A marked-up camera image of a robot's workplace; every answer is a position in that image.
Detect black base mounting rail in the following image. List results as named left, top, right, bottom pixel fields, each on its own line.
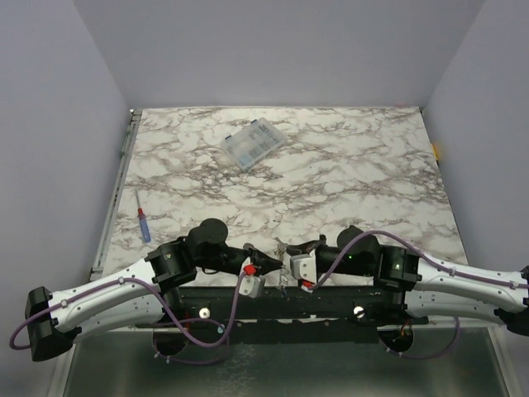
left=169, top=285, right=428, bottom=344

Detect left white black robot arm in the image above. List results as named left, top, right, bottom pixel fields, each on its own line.
left=23, top=218, right=283, bottom=362

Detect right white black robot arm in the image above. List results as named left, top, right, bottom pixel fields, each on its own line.
left=284, top=227, right=528, bottom=336

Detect red blue screwdriver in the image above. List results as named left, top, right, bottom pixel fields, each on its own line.
left=135, top=190, right=151, bottom=243

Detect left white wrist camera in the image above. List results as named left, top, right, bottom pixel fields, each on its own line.
left=239, top=275, right=265, bottom=299

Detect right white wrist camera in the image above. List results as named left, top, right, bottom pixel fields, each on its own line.
left=289, top=254, right=317, bottom=284

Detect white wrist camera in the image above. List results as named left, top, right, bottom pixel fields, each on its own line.
left=239, top=275, right=265, bottom=299
left=289, top=254, right=317, bottom=284

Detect clear plastic organizer box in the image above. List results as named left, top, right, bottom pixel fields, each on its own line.
left=220, top=117, right=287, bottom=171

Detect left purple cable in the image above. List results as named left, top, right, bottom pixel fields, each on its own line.
left=8, top=264, right=260, bottom=365

